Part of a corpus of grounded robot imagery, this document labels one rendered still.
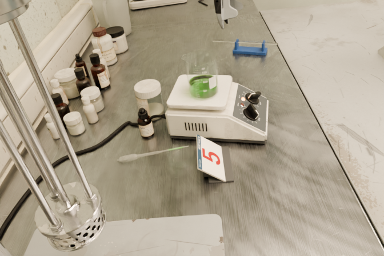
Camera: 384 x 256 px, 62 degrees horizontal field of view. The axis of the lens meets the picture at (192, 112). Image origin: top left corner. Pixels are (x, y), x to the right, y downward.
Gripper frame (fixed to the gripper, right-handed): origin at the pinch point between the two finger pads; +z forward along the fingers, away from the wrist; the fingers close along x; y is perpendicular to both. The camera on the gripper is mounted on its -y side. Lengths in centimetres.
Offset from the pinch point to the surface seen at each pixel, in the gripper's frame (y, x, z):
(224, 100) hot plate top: 12.1, -39.2, 0.3
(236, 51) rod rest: 4.6, -1.8, 8.2
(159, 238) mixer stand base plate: 9, -65, 8
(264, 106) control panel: 18.4, -31.5, 5.9
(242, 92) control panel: 13.7, -31.3, 3.2
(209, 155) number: 11.6, -48.1, 6.6
